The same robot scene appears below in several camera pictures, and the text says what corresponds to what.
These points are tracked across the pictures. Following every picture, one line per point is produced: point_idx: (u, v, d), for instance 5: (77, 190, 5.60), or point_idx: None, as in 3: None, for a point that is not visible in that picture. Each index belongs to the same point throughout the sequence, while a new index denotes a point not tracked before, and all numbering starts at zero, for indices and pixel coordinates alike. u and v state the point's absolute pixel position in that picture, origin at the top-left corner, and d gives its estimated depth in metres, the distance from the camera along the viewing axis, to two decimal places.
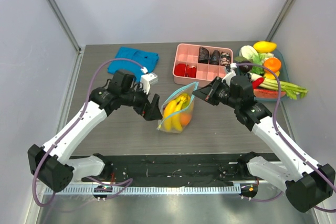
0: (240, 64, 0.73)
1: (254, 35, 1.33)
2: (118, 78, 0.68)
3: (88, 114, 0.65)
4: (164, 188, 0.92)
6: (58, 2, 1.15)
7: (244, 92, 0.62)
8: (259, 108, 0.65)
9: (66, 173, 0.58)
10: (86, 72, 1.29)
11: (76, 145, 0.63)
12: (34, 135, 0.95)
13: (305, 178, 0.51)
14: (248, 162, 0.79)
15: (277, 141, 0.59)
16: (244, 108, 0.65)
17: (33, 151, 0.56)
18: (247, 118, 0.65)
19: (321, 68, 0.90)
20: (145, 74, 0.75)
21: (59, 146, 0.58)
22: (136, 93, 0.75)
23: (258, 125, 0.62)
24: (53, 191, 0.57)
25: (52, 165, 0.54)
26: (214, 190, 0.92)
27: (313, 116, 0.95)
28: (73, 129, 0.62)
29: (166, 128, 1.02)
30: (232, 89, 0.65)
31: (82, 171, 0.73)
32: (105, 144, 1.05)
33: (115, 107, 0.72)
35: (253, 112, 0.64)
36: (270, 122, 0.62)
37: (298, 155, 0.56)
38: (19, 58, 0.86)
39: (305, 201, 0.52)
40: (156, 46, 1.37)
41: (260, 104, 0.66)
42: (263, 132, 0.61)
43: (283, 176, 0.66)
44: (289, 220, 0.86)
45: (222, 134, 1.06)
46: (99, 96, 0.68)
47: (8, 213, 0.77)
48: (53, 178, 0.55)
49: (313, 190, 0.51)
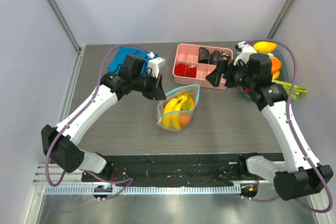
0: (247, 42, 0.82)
1: (253, 35, 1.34)
2: (129, 63, 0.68)
3: (100, 96, 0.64)
4: (164, 188, 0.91)
6: (58, 2, 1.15)
7: (262, 68, 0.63)
8: (276, 90, 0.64)
9: (78, 153, 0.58)
10: (86, 72, 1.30)
11: (89, 126, 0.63)
12: (34, 134, 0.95)
13: (299, 173, 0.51)
14: (248, 159, 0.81)
15: (285, 128, 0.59)
16: (259, 87, 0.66)
17: (47, 131, 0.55)
18: (261, 97, 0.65)
19: (321, 69, 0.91)
20: (153, 58, 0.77)
21: (71, 127, 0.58)
22: (146, 78, 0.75)
23: (269, 107, 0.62)
24: (65, 171, 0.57)
25: (65, 145, 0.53)
26: (214, 190, 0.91)
27: (312, 116, 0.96)
28: (85, 112, 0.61)
29: (165, 125, 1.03)
30: (251, 66, 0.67)
31: (88, 162, 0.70)
32: (105, 144, 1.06)
33: (126, 93, 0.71)
35: (270, 93, 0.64)
36: (283, 108, 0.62)
37: (301, 149, 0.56)
38: (19, 59, 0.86)
39: (291, 191, 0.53)
40: (156, 46, 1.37)
41: (279, 86, 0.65)
42: (273, 117, 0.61)
43: (275, 168, 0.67)
44: (289, 220, 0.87)
45: (222, 135, 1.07)
46: (110, 80, 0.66)
47: (8, 213, 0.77)
48: (66, 158, 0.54)
49: (303, 185, 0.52)
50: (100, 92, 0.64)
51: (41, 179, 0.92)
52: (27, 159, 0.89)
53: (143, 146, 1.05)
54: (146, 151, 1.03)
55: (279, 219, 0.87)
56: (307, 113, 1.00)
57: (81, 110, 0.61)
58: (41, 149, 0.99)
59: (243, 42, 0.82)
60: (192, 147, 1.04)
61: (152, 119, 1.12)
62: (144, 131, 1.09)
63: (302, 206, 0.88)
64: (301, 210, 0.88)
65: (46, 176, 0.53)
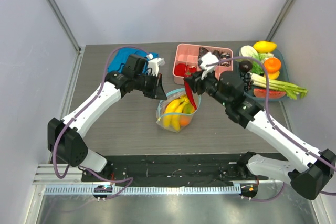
0: (210, 57, 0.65)
1: (253, 35, 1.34)
2: (132, 63, 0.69)
3: (105, 92, 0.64)
4: (164, 188, 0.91)
6: (58, 1, 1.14)
7: (234, 89, 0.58)
8: (250, 105, 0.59)
9: (82, 148, 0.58)
10: (86, 72, 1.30)
11: (93, 122, 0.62)
12: (34, 135, 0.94)
13: (313, 171, 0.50)
14: (248, 163, 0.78)
15: (277, 136, 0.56)
16: (234, 107, 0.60)
17: (53, 124, 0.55)
18: (240, 116, 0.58)
19: (321, 70, 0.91)
20: (151, 59, 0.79)
21: (78, 120, 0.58)
22: (148, 77, 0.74)
23: (252, 122, 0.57)
24: (70, 164, 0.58)
25: (72, 136, 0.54)
26: (214, 190, 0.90)
27: (313, 117, 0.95)
28: (91, 106, 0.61)
29: (165, 124, 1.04)
30: (221, 85, 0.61)
31: (92, 158, 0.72)
32: (106, 144, 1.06)
33: (129, 91, 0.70)
35: (244, 109, 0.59)
36: (264, 117, 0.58)
37: (298, 146, 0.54)
38: (20, 59, 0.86)
39: (311, 190, 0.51)
40: (156, 46, 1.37)
41: (250, 98, 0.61)
42: (260, 129, 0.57)
43: (284, 168, 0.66)
44: (289, 221, 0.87)
45: (222, 134, 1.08)
46: (114, 78, 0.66)
47: (8, 214, 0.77)
48: (72, 150, 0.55)
49: (320, 180, 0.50)
50: (105, 87, 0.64)
51: (41, 179, 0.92)
52: (26, 159, 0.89)
53: (143, 146, 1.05)
54: (146, 151, 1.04)
55: (279, 220, 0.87)
56: (307, 112, 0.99)
57: (87, 105, 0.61)
58: (40, 149, 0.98)
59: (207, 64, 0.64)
60: (192, 146, 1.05)
61: (152, 119, 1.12)
62: (145, 131, 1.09)
63: (302, 206, 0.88)
64: (301, 210, 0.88)
65: (55, 170, 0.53)
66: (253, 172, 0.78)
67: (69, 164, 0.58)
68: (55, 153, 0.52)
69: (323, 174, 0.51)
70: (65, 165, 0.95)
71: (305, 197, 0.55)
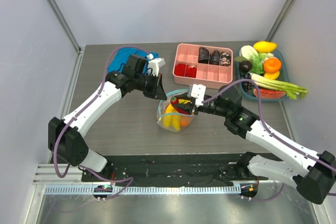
0: (201, 93, 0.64)
1: (253, 35, 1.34)
2: (132, 63, 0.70)
3: (106, 92, 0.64)
4: (164, 188, 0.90)
6: (58, 1, 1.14)
7: (233, 104, 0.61)
8: (247, 117, 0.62)
9: (82, 147, 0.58)
10: (86, 72, 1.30)
11: (94, 121, 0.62)
12: (34, 135, 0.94)
13: (313, 173, 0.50)
14: (249, 164, 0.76)
15: (274, 143, 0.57)
16: (232, 119, 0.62)
17: (54, 123, 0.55)
18: (238, 127, 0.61)
19: (321, 70, 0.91)
20: (151, 59, 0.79)
21: (79, 119, 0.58)
22: (148, 77, 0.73)
23: (250, 131, 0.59)
24: (70, 164, 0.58)
25: (72, 135, 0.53)
26: (214, 190, 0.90)
27: (313, 117, 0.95)
28: (91, 105, 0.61)
29: (165, 124, 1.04)
30: (219, 100, 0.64)
31: (90, 160, 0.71)
32: (106, 144, 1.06)
33: (129, 91, 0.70)
35: (242, 120, 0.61)
36: (260, 126, 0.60)
37: (296, 151, 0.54)
38: (19, 58, 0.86)
39: (317, 193, 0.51)
40: (156, 46, 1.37)
41: (247, 109, 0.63)
42: (257, 138, 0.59)
43: (289, 172, 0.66)
44: (288, 221, 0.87)
45: (222, 134, 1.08)
46: (115, 77, 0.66)
47: (8, 214, 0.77)
48: (73, 150, 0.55)
49: (323, 182, 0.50)
50: (106, 87, 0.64)
51: (41, 179, 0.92)
52: (26, 159, 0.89)
53: (143, 146, 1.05)
54: (146, 151, 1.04)
55: (279, 220, 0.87)
56: (307, 112, 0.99)
57: (87, 104, 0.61)
58: (40, 149, 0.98)
59: (201, 101, 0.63)
60: (192, 146, 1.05)
61: (152, 119, 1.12)
62: (145, 131, 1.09)
63: (302, 206, 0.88)
64: (301, 210, 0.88)
65: (56, 169, 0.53)
66: (255, 173, 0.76)
67: (69, 164, 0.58)
68: (56, 152, 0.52)
69: (325, 176, 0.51)
70: (65, 165, 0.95)
71: (314, 202, 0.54)
